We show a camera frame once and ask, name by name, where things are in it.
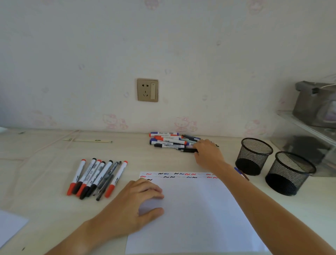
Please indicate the person's left hand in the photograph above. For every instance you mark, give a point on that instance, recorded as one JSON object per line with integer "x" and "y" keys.
{"x": 123, "y": 218}

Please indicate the person's right hand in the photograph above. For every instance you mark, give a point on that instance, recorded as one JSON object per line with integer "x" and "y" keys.
{"x": 210, "y": 155}

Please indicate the black slim pen silver tip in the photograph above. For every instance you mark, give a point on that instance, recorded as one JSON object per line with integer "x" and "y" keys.
{"x": 187, "y": 150}

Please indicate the red-capped white marker pen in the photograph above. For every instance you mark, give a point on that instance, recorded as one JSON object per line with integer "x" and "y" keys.
{"x": 116, "y": 179}
{"x": 76, "y": 177}
{"x": 91, "y": 174}

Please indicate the wooden pencil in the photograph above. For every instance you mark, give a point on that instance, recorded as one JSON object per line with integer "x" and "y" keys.
{"x": 245, "y": 177}

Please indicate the black mesh cup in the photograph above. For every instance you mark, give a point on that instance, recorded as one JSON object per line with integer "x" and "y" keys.
{"x": 288, "y": 176}
{"x": 253, "y": 157}

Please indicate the pile of assorted pens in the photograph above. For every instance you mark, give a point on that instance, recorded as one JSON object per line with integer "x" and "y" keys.
{"x": 168, "y": 140}

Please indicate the white paper sheet with squiggles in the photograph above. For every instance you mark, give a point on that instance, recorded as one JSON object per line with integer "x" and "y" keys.
{"x": 199, "y": 223}

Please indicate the person's right forearm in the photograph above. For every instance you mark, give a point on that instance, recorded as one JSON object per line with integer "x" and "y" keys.
{"x": 275, "y": 215}

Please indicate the light wooden table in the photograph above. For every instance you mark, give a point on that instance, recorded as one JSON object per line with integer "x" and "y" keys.
{"x": 52, "y": 210}

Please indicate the paper-wrapped chopsticks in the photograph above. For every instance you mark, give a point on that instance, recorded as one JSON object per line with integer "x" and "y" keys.
{"x": 86, "y": 140}

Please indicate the clear acrylic rack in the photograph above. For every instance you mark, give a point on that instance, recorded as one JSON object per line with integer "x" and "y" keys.
{"x": 302, "y": 123}

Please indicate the blank white paper sheet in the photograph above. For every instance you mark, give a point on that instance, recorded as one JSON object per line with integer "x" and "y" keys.
{"x": 10, "y": 226}

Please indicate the small white scrap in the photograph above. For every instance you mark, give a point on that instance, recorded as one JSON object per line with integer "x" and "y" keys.
{"x": 3, "y": 129}

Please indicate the gold wall socket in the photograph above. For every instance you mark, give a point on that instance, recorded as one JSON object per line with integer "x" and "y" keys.
{"x": 143, "y": 90}

